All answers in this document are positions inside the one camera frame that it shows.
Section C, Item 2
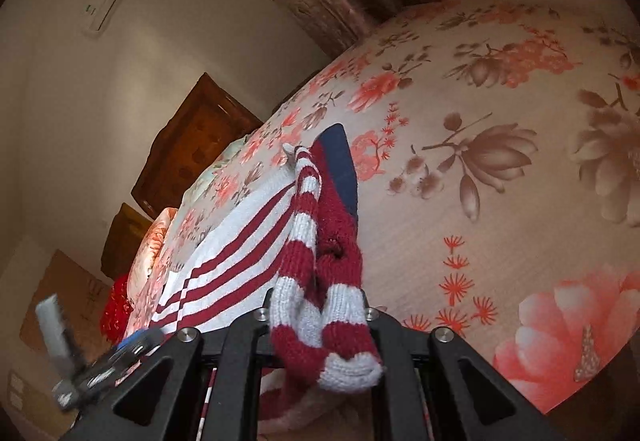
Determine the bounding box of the brown wooden cabinet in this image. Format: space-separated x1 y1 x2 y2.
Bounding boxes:
101 203 152 279

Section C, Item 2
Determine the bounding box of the red white striped knit sweater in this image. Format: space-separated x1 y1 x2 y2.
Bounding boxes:
151 124 383 435

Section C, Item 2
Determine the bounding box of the red fuzzy cloth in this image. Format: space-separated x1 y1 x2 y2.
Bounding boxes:
99 274 132 345

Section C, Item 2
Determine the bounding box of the brown wooden door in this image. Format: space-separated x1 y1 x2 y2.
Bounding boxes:
131 74 262 218

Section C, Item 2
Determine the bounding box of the cardboard box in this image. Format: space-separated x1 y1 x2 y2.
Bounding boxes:
20 250 111 361

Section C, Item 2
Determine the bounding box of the white wall switch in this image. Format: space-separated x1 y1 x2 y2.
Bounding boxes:
8 371 25 412

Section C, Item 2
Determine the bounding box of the floral pink bed sheet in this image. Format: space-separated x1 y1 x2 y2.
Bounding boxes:
121 0 640 441

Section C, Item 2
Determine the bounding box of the floral pillow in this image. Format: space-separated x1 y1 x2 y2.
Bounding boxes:
126 207 178 305

